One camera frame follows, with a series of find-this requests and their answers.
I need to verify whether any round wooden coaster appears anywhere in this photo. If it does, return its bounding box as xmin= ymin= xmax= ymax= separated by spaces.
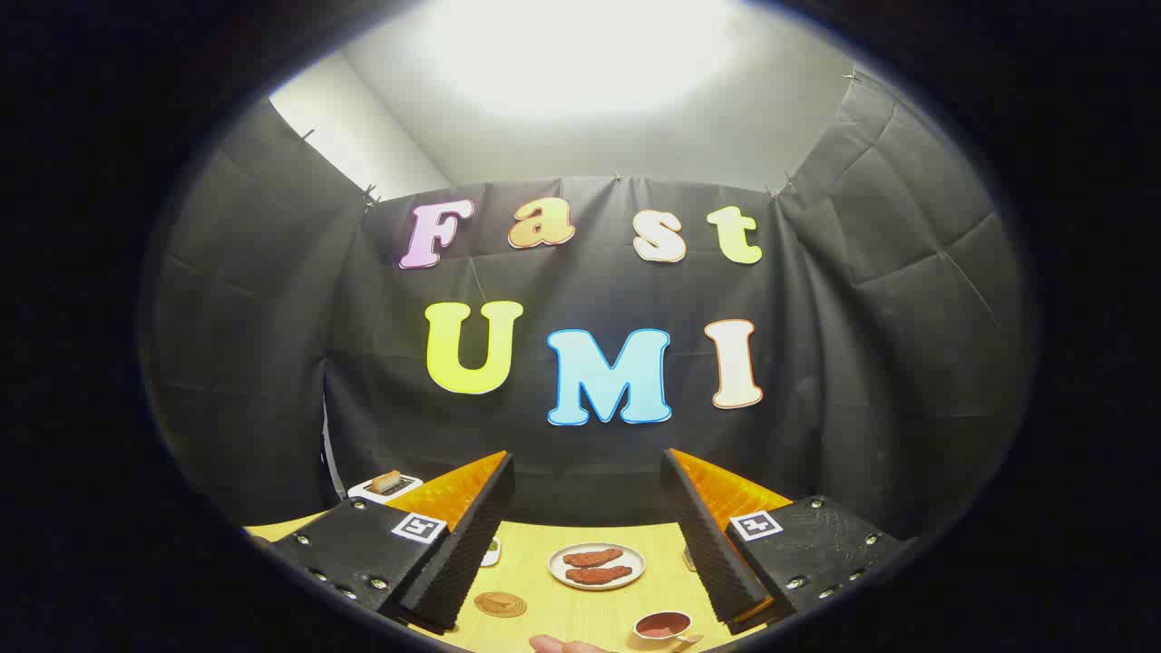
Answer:
xmin=473 ymin=591 xmax=528 ymax=619

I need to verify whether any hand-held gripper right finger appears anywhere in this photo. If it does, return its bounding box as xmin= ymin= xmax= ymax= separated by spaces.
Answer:
xmin=660 ymin=448 xmax=912 ymax=634

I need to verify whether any black backdrop cloth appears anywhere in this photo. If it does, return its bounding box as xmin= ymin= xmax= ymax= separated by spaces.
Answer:
xmin=145 ymin=73 xmax=1035 ymax=545

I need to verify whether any white round plate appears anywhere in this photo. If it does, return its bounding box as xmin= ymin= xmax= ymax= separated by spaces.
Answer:
xmin=548 ymin=542 xmax=647 ymax=591

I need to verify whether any wooden table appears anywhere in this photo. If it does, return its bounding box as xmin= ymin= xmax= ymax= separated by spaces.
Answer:
xmin=243 ymin=512 xmax=772 ymax=653

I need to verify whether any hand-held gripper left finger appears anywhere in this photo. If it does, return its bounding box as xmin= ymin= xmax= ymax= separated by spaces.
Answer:
xmin=269 ymin=451 xmax=515 ymax=634

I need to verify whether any beige cup with wooden handle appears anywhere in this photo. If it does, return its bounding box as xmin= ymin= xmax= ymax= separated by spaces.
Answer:
xmin=632 ymin=610 xmax=704 ymax=649

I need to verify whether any white toaster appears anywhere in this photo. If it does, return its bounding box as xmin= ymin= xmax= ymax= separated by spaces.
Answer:
xmin=347 ymin=472 xmax=424 ymax=504

